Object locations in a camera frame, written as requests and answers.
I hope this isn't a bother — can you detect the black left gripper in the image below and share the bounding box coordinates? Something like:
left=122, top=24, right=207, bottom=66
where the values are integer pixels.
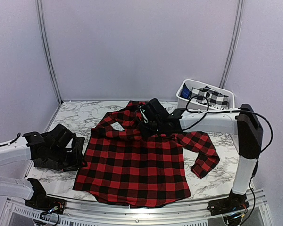
left=49, top=145, right=87, bottom=172

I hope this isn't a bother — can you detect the red black plaid shirt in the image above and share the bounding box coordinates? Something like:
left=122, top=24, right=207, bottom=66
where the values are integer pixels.
left=73, top=101, right=220, bottom=208

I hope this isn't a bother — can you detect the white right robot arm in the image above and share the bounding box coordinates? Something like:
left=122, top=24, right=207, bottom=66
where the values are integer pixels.
left=137, top=99, right=271, bottom=211

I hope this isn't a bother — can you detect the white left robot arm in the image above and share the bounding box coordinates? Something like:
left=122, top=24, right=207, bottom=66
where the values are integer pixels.
left=0, top=132, right=67, bottom=210

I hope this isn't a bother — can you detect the black pinstripe folded shirt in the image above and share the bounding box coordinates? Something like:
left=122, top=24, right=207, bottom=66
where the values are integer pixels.
left=33, top=137, right=87, bottom=172

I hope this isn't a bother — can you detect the white plastic bin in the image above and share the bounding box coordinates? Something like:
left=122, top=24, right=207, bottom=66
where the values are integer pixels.
left=176, top=79, right=235, bottom=110

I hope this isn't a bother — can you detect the blue folded garment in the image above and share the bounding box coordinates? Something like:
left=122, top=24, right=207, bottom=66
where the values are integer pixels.
left=180, top=84, right=191, bottom=100

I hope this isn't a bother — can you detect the black white plaid shirt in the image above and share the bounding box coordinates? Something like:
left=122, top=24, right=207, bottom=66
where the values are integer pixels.
left=190, top=86, right=229, bottom=110

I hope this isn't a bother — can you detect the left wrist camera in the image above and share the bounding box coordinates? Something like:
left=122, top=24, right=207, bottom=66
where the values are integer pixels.
left=44, top=124, right=76, bottom=148

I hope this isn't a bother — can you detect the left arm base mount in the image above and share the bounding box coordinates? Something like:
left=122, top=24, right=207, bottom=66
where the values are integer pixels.
left=25, top=194, right=66, bottom=226

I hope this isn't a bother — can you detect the aluminium front frame rail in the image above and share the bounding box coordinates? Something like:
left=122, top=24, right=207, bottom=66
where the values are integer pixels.
left=0, top=189, right=275, bottom=226

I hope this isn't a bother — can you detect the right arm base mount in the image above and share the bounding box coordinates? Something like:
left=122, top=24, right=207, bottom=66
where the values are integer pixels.
left=207, top=198, right=249, bottom=226

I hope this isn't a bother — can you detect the right wall corner profile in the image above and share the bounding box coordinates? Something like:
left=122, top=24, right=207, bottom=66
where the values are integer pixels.
left=219, top=0, right=245, bottom=89

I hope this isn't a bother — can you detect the wall corner profile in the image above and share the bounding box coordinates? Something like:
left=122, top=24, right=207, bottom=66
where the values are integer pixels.
left=219, top=0, right=245, bottom=89
left=35, top=0, right=63, bottom=105

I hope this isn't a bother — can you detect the left wall corner profile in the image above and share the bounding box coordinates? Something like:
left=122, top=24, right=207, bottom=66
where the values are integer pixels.
left=35, top=0, right=63, bottom=105

